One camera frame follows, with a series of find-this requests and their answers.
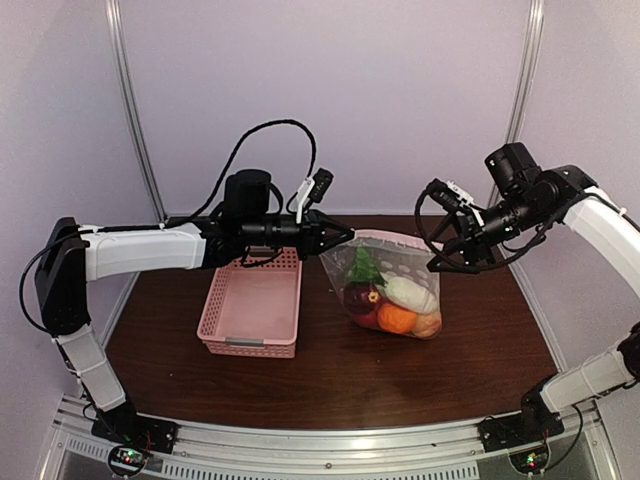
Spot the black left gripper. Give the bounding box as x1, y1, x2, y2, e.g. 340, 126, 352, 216
241, 208, 354, 260

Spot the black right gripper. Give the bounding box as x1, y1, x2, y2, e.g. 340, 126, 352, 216
425, 190, 549, 273

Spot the clear zip top bag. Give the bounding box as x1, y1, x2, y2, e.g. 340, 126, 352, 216
320, 229, 443, 340

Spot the white radish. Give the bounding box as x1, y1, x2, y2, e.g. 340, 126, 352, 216
384, 276, 439, 314
346, 247, 386, 287

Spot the yellow peach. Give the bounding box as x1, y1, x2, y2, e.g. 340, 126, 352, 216
412, 312, 442, 339

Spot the red apple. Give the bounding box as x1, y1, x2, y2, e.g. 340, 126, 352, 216
351, 311, 380, 330

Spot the orange tangerine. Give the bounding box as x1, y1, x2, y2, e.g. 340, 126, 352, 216
377, 303, 417, 335

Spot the pink plastic basket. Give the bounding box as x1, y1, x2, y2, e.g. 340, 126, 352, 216
196, 247, 303, 359

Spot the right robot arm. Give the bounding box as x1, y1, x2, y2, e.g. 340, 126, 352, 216
414, 142, 639, 442

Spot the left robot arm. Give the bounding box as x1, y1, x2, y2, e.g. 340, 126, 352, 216
24, 169, 355, 444

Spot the right circuit board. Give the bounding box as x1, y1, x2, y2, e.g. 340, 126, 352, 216
509, 446, 550, 475

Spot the circuit board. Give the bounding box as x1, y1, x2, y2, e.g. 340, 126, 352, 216
107, 445, 150, 477
509, 446, 550, 475

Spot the left circuit board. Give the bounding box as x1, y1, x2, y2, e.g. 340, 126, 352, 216
107, 445, 150, 477

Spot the right black cable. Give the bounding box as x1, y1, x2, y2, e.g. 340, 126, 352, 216
413, 182, 551, 274

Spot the black cable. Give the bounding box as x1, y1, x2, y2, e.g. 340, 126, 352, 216
413, 182, 551, 274
169, 118, 320, 224

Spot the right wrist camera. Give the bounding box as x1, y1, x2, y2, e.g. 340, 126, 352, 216
429, 179, 484, 226

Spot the right side aluminium rail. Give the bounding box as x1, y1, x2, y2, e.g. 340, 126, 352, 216
509, 251, 573, 371

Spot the left black cable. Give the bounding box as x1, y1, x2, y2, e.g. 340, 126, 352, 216
169, 118, 320, 224

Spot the right rear aluminium post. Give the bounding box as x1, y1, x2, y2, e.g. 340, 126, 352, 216
505, 0, 545, 143

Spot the aluminium post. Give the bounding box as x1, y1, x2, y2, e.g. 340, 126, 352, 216
505, 0, 545, 143
105, 0, 166, 222

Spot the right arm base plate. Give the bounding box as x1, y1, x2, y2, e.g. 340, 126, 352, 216
477, 413, 565, 453

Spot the front aluminium frame rail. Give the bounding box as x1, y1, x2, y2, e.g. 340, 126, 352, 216
35, 395, 622, 479

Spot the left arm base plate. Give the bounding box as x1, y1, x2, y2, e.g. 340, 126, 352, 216
91, 416, 178, 454

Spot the left rear aluminium post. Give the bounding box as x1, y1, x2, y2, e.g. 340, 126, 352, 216
105, 0, 166, 222

